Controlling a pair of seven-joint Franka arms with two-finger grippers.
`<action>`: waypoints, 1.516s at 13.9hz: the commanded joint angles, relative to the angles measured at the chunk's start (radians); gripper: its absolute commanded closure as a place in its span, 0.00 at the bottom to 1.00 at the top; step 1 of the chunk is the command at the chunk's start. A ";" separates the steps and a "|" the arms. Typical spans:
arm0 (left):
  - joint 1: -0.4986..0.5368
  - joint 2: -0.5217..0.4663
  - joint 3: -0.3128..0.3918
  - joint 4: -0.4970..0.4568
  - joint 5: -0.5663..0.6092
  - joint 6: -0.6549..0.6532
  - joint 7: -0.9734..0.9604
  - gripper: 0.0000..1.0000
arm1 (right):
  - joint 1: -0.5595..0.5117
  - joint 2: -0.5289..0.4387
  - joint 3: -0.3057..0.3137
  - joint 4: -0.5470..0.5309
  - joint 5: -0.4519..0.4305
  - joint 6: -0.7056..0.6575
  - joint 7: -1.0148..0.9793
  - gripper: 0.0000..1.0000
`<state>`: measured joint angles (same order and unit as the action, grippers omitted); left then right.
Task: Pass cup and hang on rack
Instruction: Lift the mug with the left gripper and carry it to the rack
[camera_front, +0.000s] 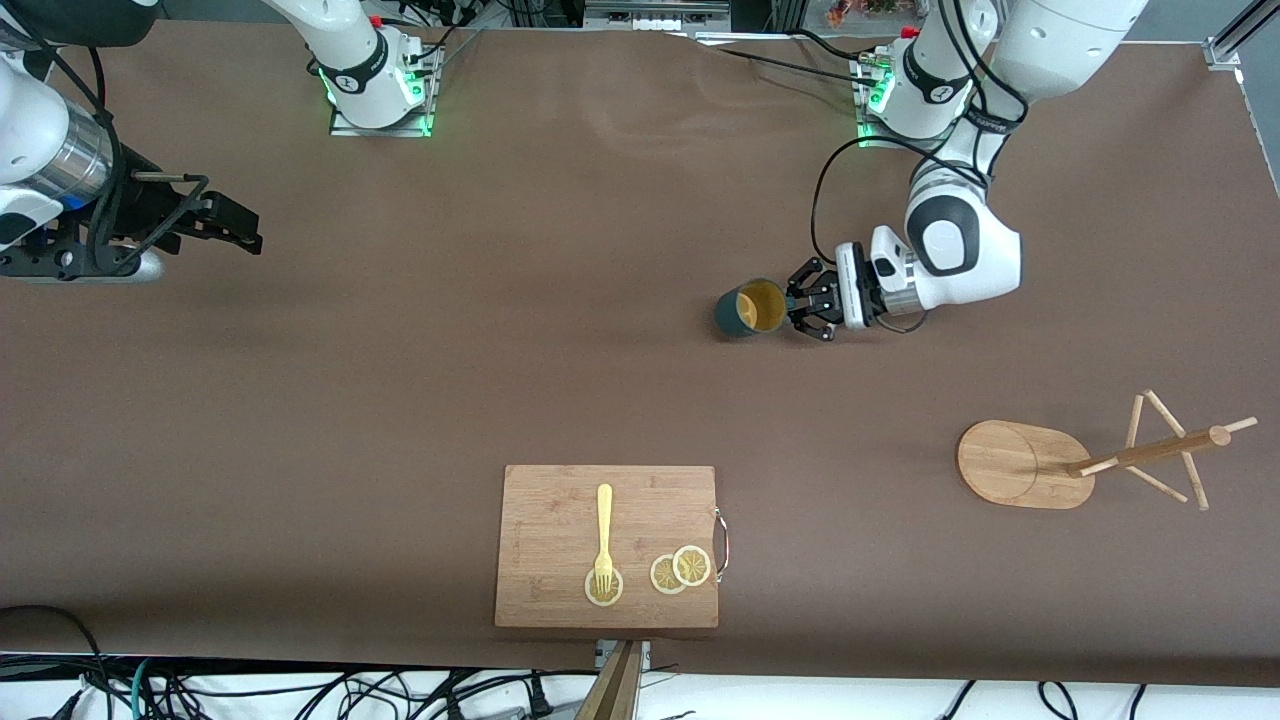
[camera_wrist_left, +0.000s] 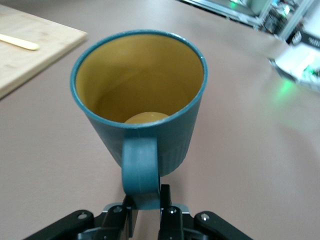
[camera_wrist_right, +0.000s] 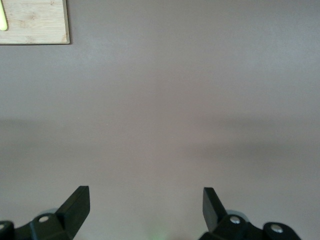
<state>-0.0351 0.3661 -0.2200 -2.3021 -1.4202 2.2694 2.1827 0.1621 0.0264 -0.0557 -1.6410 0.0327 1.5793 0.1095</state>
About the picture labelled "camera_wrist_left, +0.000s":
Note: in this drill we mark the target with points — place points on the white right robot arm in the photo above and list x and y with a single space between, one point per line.
297 60

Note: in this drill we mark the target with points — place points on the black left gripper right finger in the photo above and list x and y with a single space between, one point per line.
172 225

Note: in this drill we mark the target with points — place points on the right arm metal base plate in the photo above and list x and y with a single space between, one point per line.
287 73

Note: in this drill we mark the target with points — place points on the wooden cutting board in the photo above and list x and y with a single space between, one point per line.
30 65

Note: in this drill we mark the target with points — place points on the teal cup yellow inside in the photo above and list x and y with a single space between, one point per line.
140 155

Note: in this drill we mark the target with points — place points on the yellow plastic fork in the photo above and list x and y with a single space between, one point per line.
22 43

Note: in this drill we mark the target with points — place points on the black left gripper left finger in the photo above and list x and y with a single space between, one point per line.
112 225

